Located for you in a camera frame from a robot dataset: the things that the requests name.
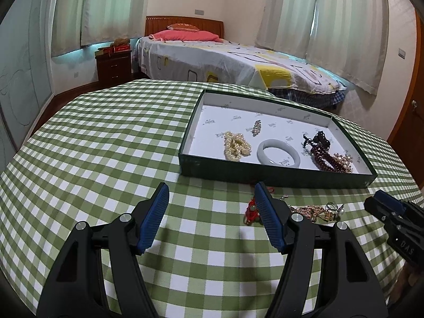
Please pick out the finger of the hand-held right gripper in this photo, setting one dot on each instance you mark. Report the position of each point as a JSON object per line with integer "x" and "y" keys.
{"x": 376, "y": 208}
{"x": 391, "y": 200}

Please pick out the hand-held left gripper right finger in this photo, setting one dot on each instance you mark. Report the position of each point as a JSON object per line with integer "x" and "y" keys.
{"x": 268, "y": 215}

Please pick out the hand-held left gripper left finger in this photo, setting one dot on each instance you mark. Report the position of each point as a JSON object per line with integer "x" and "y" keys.
{"x": 152, "y": 218}

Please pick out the red knot charm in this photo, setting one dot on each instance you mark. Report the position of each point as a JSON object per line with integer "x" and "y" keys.
{"x": 251, "y": 210}

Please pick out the rings and pearl earrings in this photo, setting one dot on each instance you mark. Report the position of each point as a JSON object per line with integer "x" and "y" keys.
{"x": 333, "y": 207}

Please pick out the white jade bangle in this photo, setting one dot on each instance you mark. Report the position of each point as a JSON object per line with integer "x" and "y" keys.
{"x": 261, "y": 154}

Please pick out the silver brooch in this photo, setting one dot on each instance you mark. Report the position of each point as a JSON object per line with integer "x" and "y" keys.
{"x": 256, "y": 128}

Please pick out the black tassel ornament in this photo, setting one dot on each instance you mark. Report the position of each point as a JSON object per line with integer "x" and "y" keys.
{"x": 319, "y": 139}

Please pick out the green shallow jewelry box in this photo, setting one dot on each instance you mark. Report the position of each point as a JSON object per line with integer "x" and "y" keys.
{"x": 232, "y": 122}

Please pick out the green checked tablecloth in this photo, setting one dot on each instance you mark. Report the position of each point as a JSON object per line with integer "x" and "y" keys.
{"x": 99, "y": 139}

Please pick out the blue plaid bed skirt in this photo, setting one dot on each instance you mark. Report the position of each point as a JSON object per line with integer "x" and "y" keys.
{"x": 308, "y": 99}

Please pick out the brown wooden door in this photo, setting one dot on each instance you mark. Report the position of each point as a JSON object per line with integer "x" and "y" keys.
{"x": 410, "y": 73}

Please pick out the dark wooden nightstand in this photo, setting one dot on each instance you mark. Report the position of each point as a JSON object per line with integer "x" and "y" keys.
{"x": 114, "y": 68}

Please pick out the bed with patterned sheet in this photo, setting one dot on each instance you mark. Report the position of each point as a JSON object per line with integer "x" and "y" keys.
{"x": 215, "y": 59}

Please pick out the red gift box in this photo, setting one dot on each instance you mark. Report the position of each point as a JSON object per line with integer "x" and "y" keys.
{"x": 122, "y": 49}

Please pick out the flat yellowish box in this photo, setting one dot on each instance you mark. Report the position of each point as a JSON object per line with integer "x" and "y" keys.
{"x": 104, "y": 52}

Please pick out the wide white curtain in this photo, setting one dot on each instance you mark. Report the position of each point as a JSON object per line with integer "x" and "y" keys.
{"x": 347, "y": 29}
{"x": 116, "y": 6}

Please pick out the brown plush toy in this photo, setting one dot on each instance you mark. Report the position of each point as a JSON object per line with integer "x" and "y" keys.
{"x": 120, "y": 42}

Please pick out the pink pillow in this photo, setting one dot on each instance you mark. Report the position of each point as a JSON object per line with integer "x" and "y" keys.
{"x": 182, "y": 35}

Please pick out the wooden headboard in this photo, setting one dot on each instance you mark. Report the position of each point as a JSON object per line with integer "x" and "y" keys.
{"x": 155, "y": 25}

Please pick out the small orange cushion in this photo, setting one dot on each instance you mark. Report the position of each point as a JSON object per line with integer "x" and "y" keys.
{"x": 182, "y": 26}

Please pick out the frosted glass sliding wardrobe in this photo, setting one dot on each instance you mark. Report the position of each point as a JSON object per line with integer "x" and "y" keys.
{"x": 23, "y": 73}

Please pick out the narrow white curtain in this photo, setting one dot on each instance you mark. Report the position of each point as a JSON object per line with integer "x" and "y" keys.
{"x": 285, "y": 10}
{"x": 68, "y": 13}

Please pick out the wall light switch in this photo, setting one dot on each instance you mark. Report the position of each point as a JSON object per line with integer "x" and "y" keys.
{"x": 402, "y": 53}

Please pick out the wall socket above headboard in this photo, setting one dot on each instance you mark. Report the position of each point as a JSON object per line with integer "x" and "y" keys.
{"x": 199, "y": 11}

